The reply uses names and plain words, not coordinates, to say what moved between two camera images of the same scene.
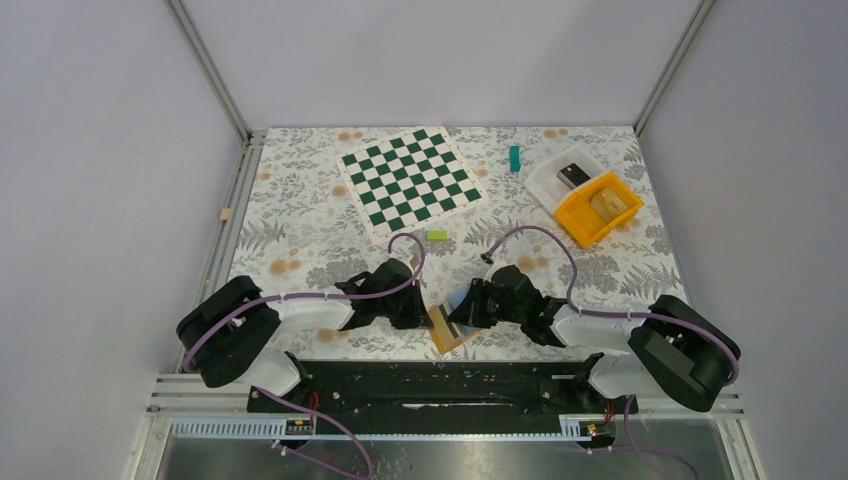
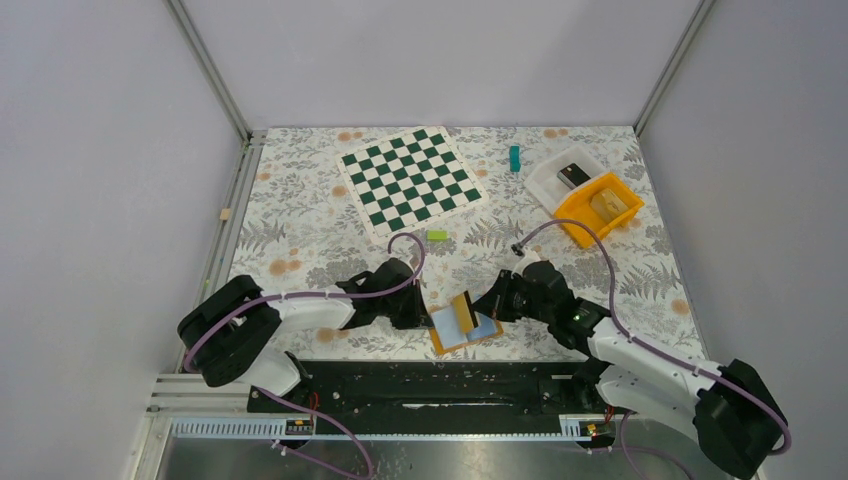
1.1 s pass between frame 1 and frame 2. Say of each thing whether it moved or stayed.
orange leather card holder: moved
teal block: stayed
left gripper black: stayed
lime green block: stayed
